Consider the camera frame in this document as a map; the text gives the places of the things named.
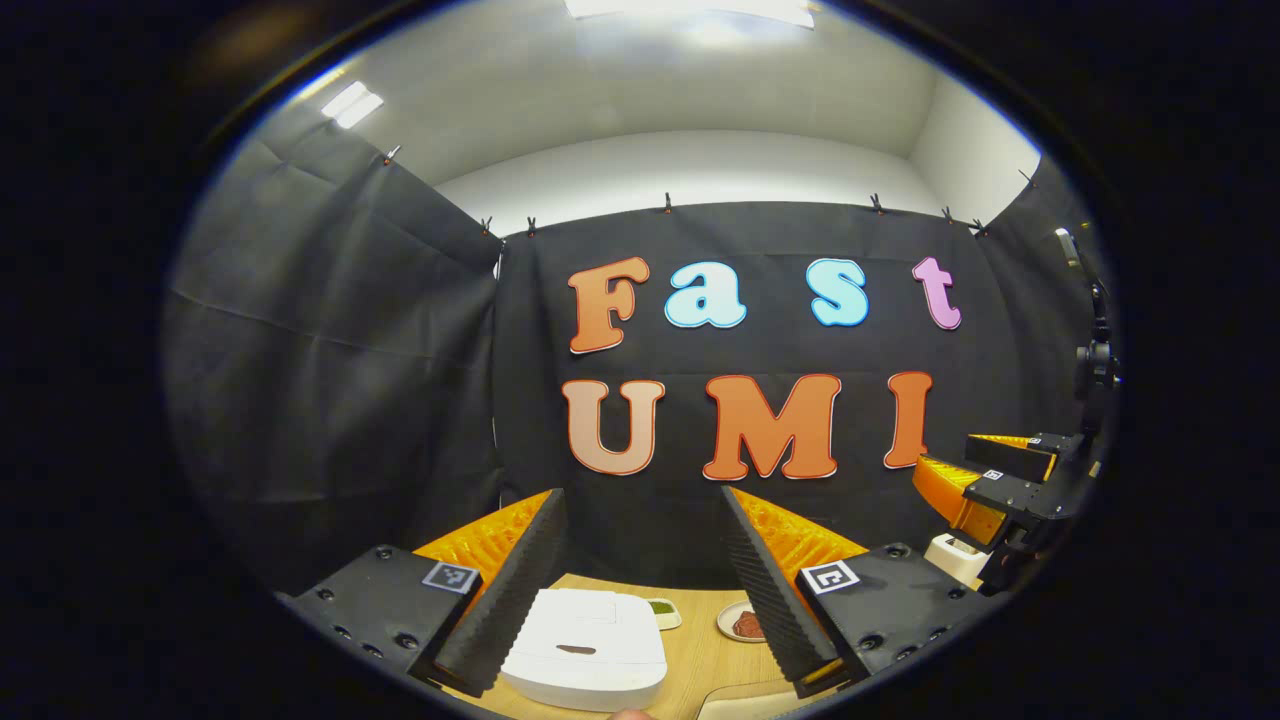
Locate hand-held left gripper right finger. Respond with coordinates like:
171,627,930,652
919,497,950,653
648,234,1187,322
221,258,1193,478
718,485,1001,699

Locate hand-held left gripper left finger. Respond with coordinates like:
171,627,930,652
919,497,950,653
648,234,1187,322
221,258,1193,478
275,488,569,699

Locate white rice cooker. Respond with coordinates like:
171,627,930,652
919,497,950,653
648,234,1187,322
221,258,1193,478
500,588,669,713

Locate white round plate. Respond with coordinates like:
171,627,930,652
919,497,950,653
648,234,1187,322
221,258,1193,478
716,598,771,644

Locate white toaster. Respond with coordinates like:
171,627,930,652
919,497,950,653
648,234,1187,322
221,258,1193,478
922,532,991,589

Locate black backdrop cloth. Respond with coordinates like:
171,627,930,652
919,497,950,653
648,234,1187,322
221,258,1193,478
160,125,1111,601

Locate ceiling light panel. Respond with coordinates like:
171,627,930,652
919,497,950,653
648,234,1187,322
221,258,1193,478
320,82,385,129
565,0,816,29

